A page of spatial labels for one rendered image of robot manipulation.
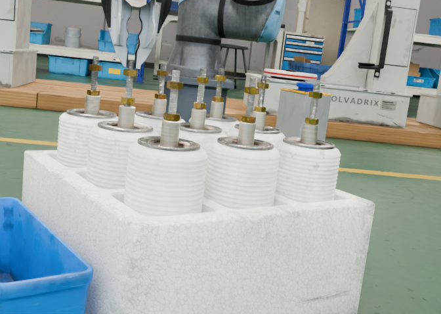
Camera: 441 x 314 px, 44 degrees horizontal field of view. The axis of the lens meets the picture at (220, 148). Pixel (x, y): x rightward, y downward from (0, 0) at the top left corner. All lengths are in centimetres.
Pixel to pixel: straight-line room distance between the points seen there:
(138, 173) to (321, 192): 28
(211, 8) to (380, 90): 190
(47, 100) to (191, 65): 154
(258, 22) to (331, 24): 597
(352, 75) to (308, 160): 243
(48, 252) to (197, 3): 81
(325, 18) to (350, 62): 412
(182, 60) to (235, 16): 17
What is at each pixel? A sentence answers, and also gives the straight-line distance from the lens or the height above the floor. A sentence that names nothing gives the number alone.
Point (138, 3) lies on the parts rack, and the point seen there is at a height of 74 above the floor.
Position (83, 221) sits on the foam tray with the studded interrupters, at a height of 14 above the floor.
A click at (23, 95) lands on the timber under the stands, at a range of 283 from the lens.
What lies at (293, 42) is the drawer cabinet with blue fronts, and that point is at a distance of 634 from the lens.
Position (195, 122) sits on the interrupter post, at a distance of 82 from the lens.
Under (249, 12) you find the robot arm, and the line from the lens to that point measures 133.
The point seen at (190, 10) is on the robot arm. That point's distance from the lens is 138.
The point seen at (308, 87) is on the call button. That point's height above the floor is 32.
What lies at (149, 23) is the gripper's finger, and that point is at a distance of 75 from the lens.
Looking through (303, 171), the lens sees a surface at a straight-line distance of 77.
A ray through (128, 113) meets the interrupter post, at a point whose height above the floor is 27.
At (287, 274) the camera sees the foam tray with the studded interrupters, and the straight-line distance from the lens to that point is 74.
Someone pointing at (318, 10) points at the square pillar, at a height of 104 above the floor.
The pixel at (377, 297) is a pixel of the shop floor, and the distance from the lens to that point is 98.
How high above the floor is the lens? 37
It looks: 10 degrees down
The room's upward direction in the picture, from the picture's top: 7 degrees clockwise
